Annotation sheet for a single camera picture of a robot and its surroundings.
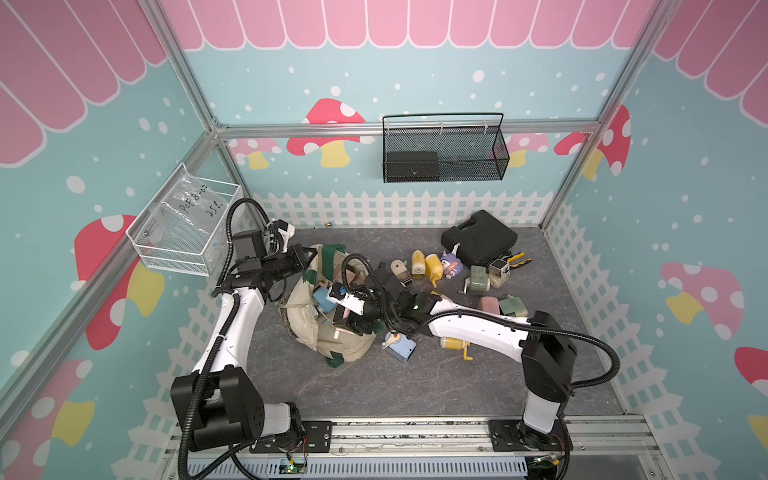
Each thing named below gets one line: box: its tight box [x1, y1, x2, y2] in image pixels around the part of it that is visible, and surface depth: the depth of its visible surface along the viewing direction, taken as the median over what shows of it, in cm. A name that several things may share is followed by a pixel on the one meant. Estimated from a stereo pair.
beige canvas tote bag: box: [278, 244, 376, 368], surface depth 82 cm
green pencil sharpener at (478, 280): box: [457, 265, 490, 294], surface depth 101 cm
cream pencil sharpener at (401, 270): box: [390, 259, 413, 287], surface depth 102 cm
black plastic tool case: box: [440, 210, 518, 266], surface depth 114 cm
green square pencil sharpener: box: [499, 294, 529, 317], surface depth 95 cm
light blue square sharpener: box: [381, 332, 417, 363], surface depth 85 cm
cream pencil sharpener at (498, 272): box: [488, 258, 510, 289], surface depth 102 cm
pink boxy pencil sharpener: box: [479, 296, 500, 315], surface depth 93 cm
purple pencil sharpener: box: [440, 242, 464, 280], surface depth 104 cm
